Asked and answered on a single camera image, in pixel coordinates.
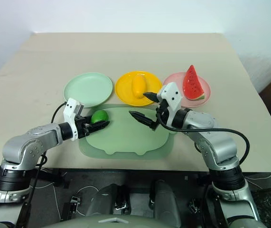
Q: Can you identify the light green silicone tray mat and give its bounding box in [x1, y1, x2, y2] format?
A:
[78, 104, 175, 160]

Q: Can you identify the red toy watermelon slice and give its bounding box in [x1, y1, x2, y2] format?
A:
[182, 64, 206, 101]

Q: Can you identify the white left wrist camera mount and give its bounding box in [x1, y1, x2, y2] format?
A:
[63, 97, 85, 142]

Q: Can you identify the light green round plate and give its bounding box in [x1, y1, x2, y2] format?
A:
[63, 72, 114, 108]

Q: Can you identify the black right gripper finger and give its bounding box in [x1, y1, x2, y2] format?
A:
[143, 92, 161, 104]
[128, 110, 154, 126]

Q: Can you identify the white floor cable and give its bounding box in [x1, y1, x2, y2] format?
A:
[76, 184, 101, 215]
[243, 171, 271, 189]

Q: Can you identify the pink round plate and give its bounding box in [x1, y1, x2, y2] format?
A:
[162, 72, 212, 108]

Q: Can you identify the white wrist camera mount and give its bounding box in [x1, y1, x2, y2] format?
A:
[63, 97, 85, 142]
[157, 81, 182, 129]

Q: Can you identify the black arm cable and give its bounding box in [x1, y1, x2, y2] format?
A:
[155, 110, 250, 166]
[15, 101, 68, 228]

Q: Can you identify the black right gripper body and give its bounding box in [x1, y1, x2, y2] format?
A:
[150, 99, 171, 131]

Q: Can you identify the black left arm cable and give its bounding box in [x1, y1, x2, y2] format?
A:
[15, 101, 68, 228]

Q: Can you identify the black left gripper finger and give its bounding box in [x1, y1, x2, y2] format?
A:
[85, 120, 111, 137]

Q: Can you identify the yellow toy mango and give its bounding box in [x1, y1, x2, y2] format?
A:
[131, 74, 148, 100]

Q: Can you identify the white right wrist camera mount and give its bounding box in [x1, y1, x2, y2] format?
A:
[157, 81, 182, 129]

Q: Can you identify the dark rounded shape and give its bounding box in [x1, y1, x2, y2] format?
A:
[85, 182, 129, 217]
[152, 180, 182, 228]

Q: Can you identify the yellow round plate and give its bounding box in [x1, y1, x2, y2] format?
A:
[114, 70, 163, 107]

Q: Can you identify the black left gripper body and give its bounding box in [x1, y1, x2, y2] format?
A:
[75, 114, 92, 139]

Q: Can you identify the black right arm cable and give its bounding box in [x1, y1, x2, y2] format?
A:
[155, 110, 250, 166]

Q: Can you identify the grey green robot torso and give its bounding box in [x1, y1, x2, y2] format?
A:
[41, 213, 230, 228]

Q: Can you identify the green toy lime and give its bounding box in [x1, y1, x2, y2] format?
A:
[90, 109, 109, 124]

